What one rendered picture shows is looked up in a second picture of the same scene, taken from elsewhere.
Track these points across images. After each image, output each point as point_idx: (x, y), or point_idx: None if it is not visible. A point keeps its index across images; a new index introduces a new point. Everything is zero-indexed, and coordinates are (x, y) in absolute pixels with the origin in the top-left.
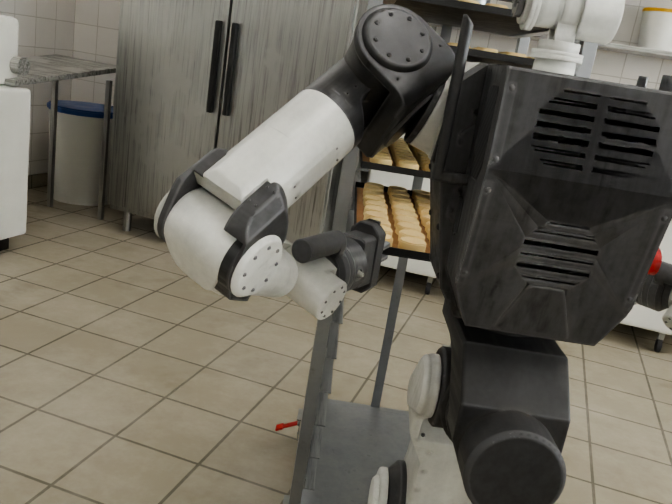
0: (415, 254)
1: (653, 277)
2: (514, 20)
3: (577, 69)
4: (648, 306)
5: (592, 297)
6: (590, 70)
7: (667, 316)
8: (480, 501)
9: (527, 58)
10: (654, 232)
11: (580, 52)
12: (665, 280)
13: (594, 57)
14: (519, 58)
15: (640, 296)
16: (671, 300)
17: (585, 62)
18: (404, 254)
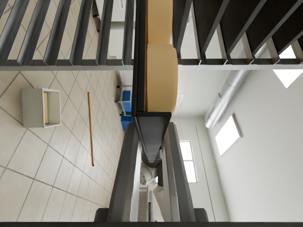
0: (153, 150)
1: (158, 162)
2: (296, 10)
3: (250, 65)
4: (143, 160)
5: None
6: (247, 69)
7: (144, 177)
8: None
9: (271, 36)
10: None
11: (260, 63)
12: (160, 170)
13: (254, 69)
14: (274, 31)
15: (147, 159)
16: (151, 172)
17: (253, 67)
18: (149, 148)
